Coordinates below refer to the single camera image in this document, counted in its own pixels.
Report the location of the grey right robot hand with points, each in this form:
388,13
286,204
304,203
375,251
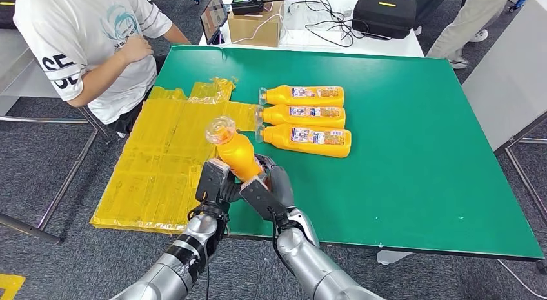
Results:
280,187

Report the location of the person's right hand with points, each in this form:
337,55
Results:
136,49

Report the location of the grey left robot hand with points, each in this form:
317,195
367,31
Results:
230,189

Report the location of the orange detergent bottle clear cap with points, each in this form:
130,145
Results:
282,96
278,115
235,152
278,138

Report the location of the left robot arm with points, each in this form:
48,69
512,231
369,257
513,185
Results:
171,268

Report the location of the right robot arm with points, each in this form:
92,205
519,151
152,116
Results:
316,268

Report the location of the person's right forearm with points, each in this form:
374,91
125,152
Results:
98,80

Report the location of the person's left forearm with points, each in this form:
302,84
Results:
175,33

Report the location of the person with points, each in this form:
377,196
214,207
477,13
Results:
85,16
466,20

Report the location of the yellow taped cardboard sheet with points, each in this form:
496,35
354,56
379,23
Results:
162,161

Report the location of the black tablet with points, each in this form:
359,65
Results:
213,16

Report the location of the brown cardboard box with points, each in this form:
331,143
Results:
252,31

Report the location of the black handheld device with antenna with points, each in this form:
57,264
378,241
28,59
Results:
245,6

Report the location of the green table mat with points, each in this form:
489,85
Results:
406,161

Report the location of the white table leg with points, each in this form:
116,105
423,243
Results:
393,256

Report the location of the black carrying case yellow label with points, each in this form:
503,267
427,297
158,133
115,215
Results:
384,18
6,16

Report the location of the clear plastic box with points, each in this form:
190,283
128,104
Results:
295,16

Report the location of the white table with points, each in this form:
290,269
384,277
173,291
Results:
397,48

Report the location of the grey side table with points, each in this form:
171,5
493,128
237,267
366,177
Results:
504,76

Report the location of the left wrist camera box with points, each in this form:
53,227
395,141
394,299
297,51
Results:
211,182

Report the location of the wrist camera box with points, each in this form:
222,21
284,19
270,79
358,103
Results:
211,182
263,200

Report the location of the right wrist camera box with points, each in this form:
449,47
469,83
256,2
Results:
263,200

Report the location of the steel frame table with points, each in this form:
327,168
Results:
17,71

